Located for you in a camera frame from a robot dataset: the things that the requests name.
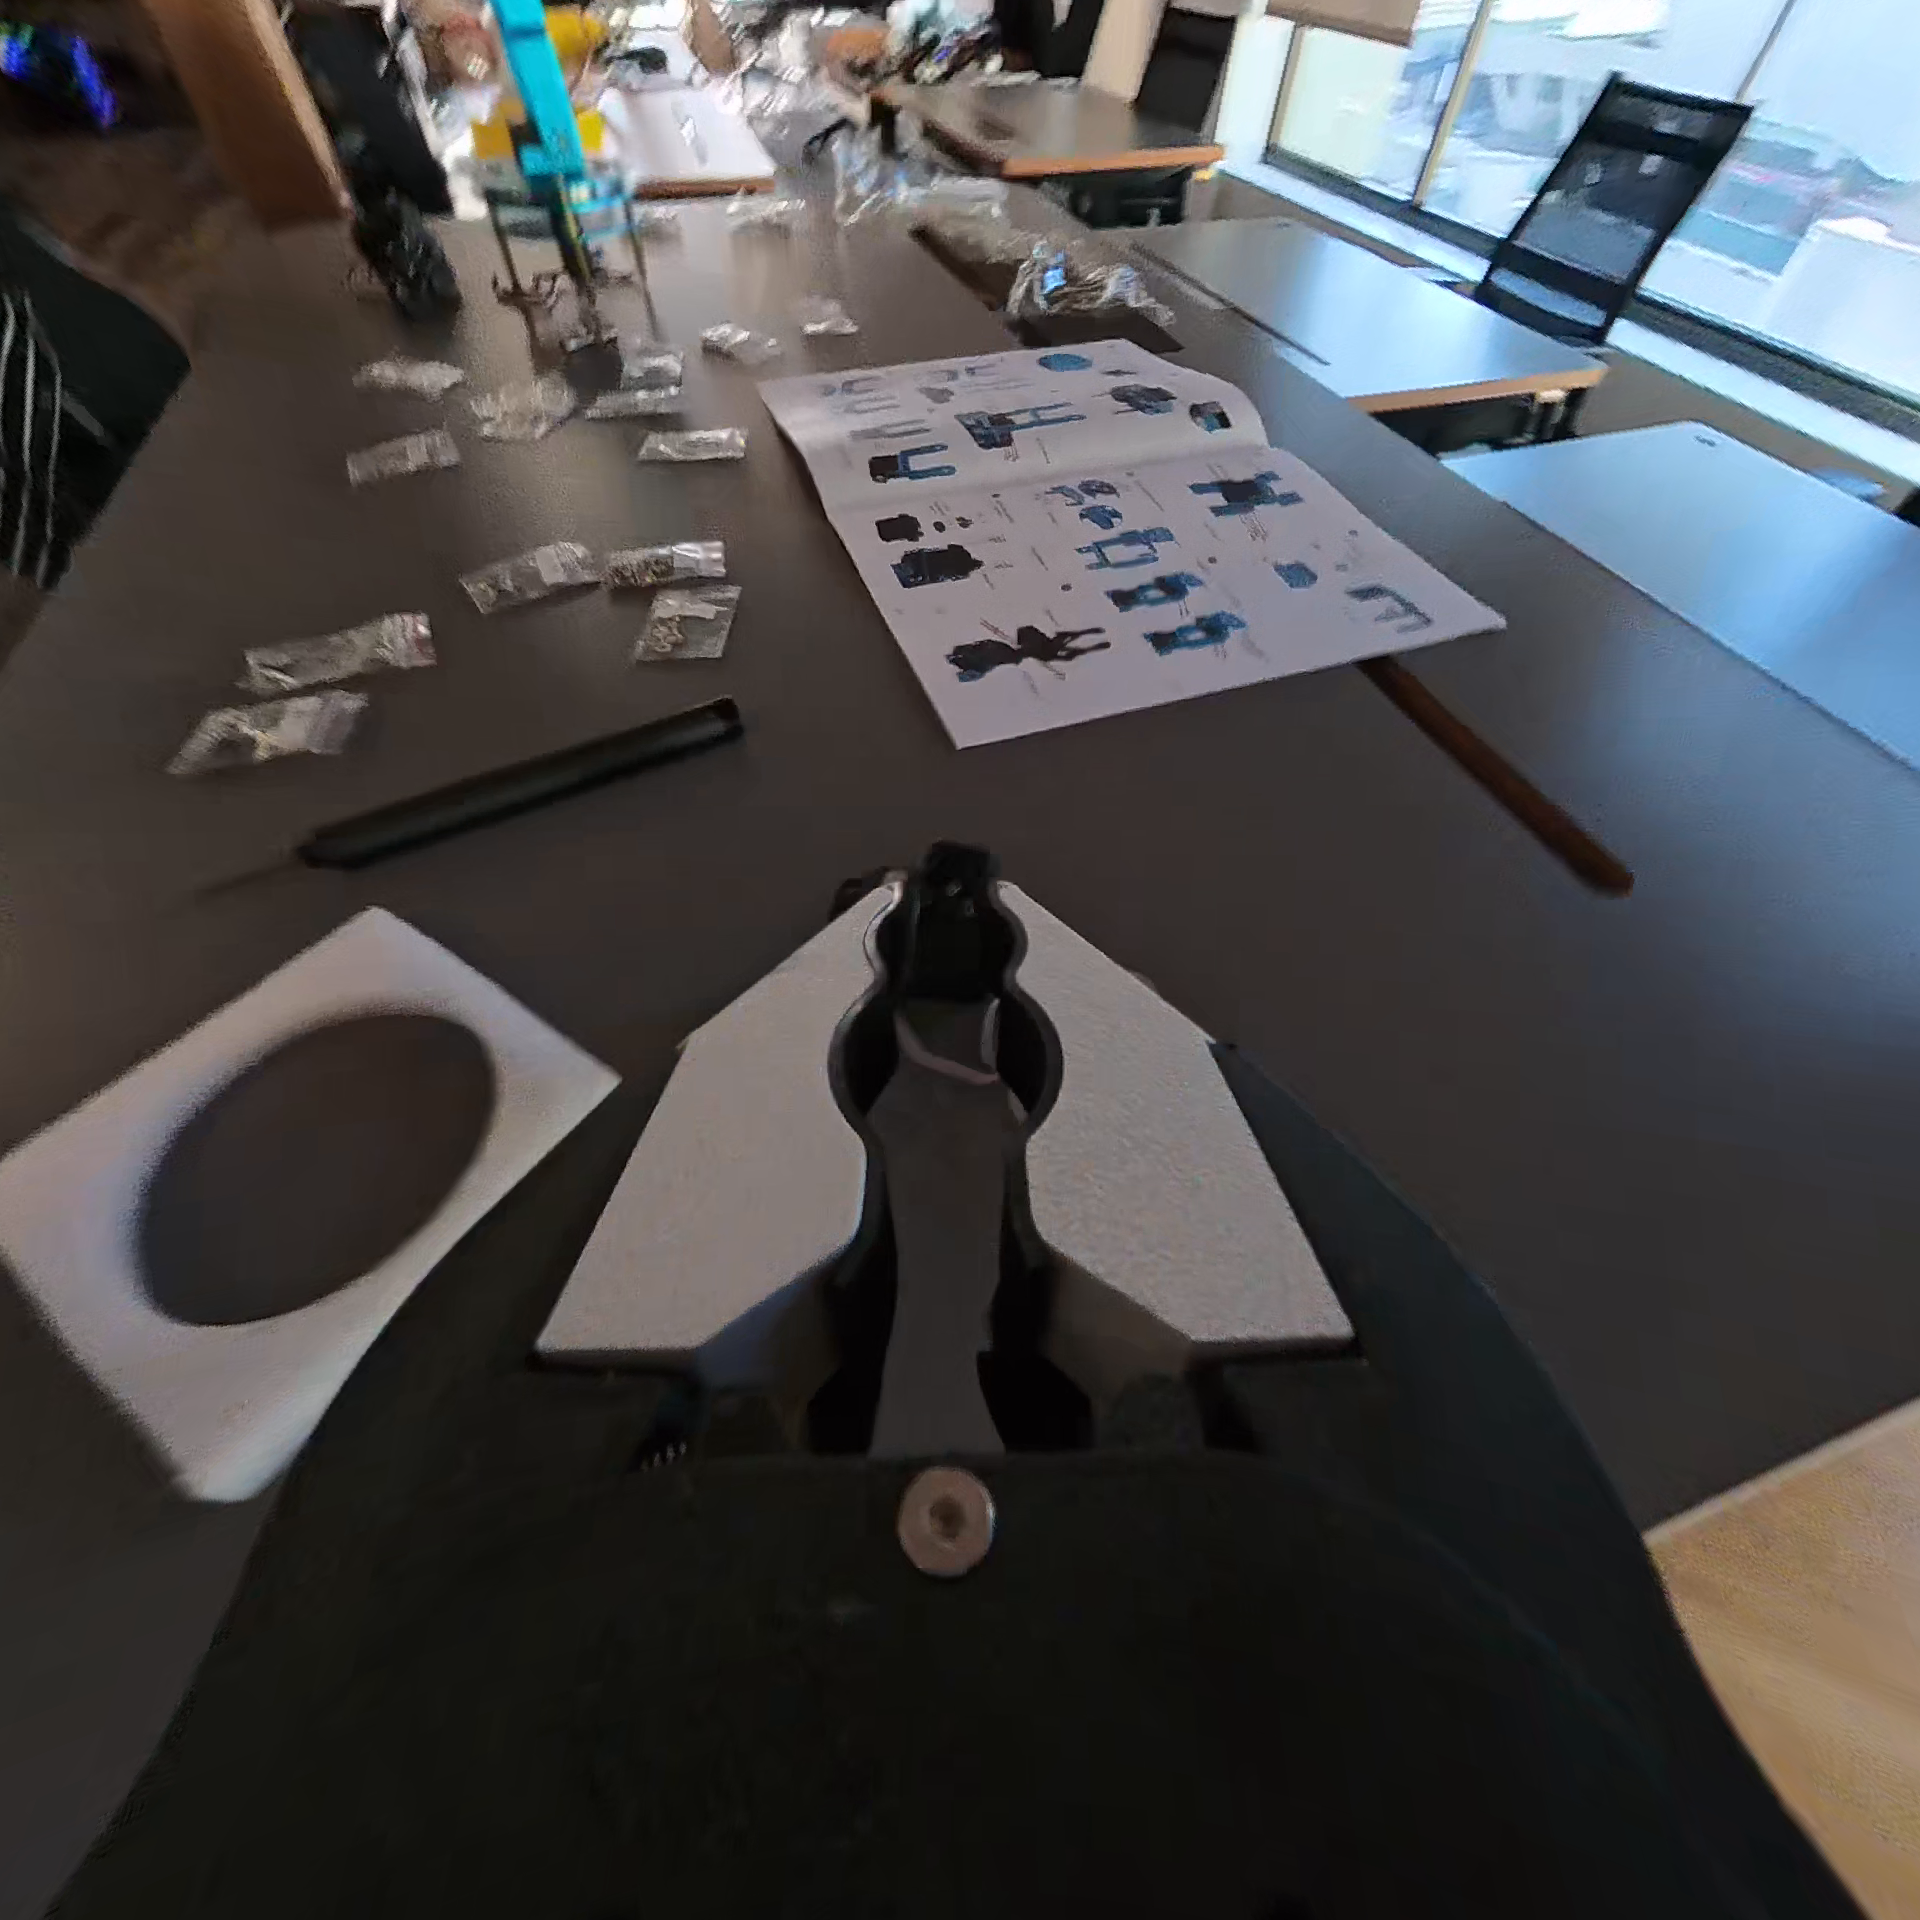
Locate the group of clear screw bags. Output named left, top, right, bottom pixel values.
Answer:
left=166, top=292, right=863, bottom=780

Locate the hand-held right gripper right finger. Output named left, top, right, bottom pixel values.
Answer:
left=975, top=879, right=1357, bottom=1407

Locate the black robot part assembly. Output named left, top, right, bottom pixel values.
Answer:
left=342, top=142, right=463, bottom=320

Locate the black mesh office chair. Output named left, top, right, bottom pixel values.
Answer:
left=1474, top=71, right=1758, bottom=355

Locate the black pen screwdriver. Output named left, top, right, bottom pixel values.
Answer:
left=195, top=698, right=745, bottom=902

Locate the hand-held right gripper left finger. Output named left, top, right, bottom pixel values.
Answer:
left=534, top=871, right=914, bottom=1379

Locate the grey office desk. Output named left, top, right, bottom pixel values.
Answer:
left=1442, top=421, right=1920, bottom=775
left=870, top=76, right=1229, bottom=227
left=1132, top=214, right=1609, bottom=459

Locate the dark grey desk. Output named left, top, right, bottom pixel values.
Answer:
left=0, top=180, right=1920, bottom=1920

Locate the large office window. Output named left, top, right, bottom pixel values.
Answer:
left=1267, top=0, right=1920, bottom=405

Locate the pile of crumpled plastic wrappers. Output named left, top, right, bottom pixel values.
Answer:
left=810, top=142, right=1179, bottom=328

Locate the yellow box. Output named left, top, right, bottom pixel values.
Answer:
left=469, top=104, right=619, bottom=202

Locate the computer case with coloured lights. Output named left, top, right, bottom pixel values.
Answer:
left=0, top=23, right=119, bottom=134

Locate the open assembly instruction booklet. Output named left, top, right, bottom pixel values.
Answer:
left=756, top=336, right=1509, bottom=751

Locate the beige roller blind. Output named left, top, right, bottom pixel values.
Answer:
left=1263, top=0, right=1423, bottom=48

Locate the black chair with white stripes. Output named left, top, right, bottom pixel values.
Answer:
left=0, top=211, right=195, bottom=595

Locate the black servo motor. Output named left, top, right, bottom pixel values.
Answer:
left=893, top=838, right=1004, bottom=999

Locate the white foam frame round hole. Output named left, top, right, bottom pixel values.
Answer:
left=0, top=902, right=625, bottom=1506

